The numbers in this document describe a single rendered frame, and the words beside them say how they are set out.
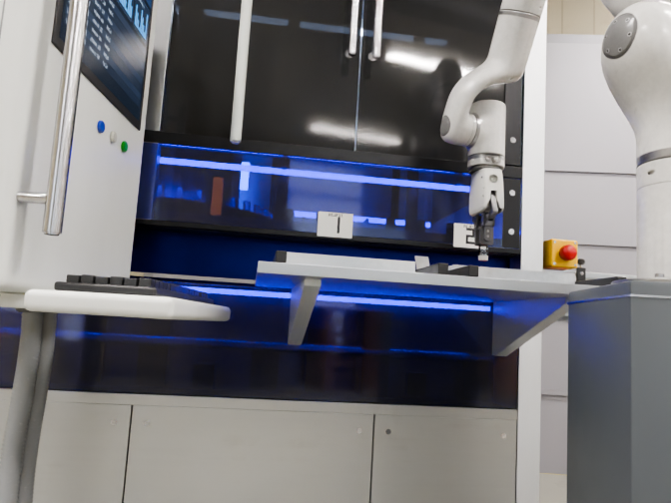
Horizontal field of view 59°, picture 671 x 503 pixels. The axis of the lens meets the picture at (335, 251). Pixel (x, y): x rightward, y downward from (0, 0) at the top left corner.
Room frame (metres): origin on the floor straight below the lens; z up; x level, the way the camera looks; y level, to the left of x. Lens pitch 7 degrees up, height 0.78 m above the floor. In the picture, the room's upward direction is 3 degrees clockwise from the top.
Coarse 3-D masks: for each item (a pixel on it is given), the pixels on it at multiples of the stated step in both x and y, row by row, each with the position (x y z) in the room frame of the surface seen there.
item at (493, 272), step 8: (456, 264) 1.18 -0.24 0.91; (480, 272) 1.18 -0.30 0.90; (488, 272) 1.19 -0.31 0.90; (496, 272) 1.19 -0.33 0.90; (504, 272) 1.19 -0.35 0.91; (512, 272) 1.19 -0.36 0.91; (520, 272) 1.19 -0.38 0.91; (528, 272) 1.20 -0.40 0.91; (536, 272) 1.20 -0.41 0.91; (544, 272) 1.20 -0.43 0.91; (552, 272) 1.20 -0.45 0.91; (560, 272) 1.21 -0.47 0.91; (536, 280) 1.20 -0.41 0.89; (544, 280) 1.20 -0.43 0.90; (552, 280) 1.20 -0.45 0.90; (560, 280) 1.21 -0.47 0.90; (568, 280) 1.21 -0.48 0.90
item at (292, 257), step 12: (288, 252) 1.13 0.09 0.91; (300, 252) 1.13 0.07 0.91; (324, 264) 1.14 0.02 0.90; (336, 264) 1.14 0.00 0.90; (348, 264) 1.15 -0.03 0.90; (360, 264) 1.15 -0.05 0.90; (372, 264) 1.15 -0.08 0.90; (384, 264) 1.16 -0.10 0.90; (396, 264) 1.16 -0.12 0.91; (408, 264) 1.16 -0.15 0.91
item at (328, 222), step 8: (320, 216) 1.40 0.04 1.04; (328, 216) 1.40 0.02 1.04; (336, 216) 1.40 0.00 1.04; (344, 216) 1.41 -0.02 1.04; (352, 216) 1.41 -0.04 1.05; (320, 224) 1.40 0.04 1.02; (328, 224) 1.40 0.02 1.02; (336, 224) 1.40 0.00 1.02; (344, 224) 1.41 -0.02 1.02; (320, 232) 1.40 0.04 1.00; (328, 232) 1.40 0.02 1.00; (344, 232) 1.41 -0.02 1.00
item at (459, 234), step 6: (456, 228) 1.44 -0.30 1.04; (462, 228) 1.45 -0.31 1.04; (468, 228) 1.45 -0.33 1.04; (456, 234) 1.44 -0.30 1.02; (462, 234) 1.45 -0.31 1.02; (468, 234) 1.45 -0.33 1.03; (456, 240) 1.45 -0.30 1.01; (462, 240) 1.45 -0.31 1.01; (468, 240) 1.45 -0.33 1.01; (456, 246) 1.44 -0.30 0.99; (462, 246) 1.45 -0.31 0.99; (468, 246) 1.45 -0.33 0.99; (474, 246) 1.45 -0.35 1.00
